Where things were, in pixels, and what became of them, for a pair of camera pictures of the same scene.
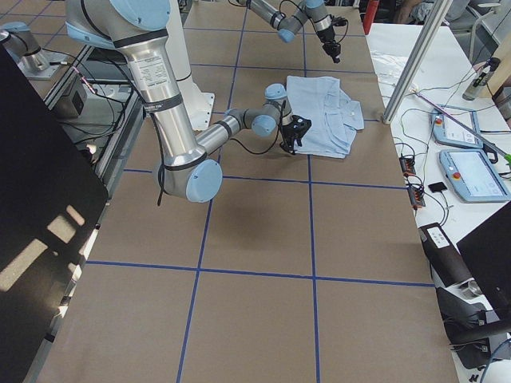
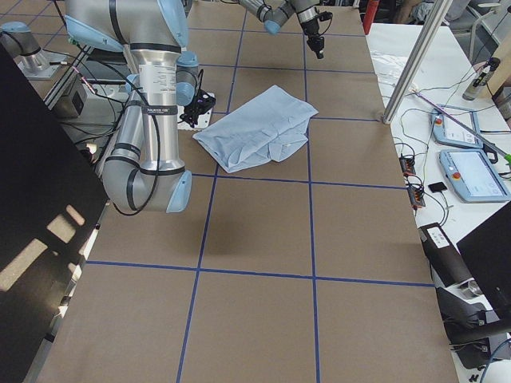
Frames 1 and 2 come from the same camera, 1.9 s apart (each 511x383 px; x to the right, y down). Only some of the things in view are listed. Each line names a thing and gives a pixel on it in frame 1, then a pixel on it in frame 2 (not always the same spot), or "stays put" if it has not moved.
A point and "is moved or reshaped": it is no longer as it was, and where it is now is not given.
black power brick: [443, 255] stays put
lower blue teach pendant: [474, 175] stays put
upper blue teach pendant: [446, 131] stays put
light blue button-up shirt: [335, 117] is moved or reshaped
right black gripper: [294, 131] to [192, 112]
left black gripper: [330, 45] to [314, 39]
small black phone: [437, 187] stays put
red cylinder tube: [370, 8] stays put
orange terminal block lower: [417, 198] stays put
